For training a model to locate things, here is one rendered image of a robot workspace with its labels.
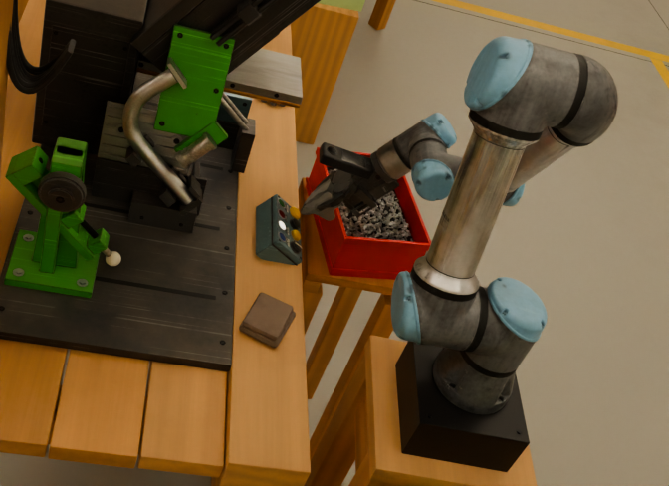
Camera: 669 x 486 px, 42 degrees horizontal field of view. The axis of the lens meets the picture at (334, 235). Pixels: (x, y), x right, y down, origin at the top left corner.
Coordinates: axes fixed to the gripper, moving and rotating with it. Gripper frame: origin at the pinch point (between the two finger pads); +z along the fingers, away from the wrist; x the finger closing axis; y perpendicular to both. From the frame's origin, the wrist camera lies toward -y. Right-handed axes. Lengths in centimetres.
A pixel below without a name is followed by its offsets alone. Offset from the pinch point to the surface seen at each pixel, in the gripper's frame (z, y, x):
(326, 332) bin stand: 37, 58, 25
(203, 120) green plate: 1.1, -29.5, 1.0
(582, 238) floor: -13, 184, 132
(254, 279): 9.5, -4.8, -18.8
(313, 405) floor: 60, 80, 23
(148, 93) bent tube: 3.5, -41.5, -1.3
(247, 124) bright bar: 3.2, -14.7, 17.3
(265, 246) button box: 6.0, -5.4, -12.2
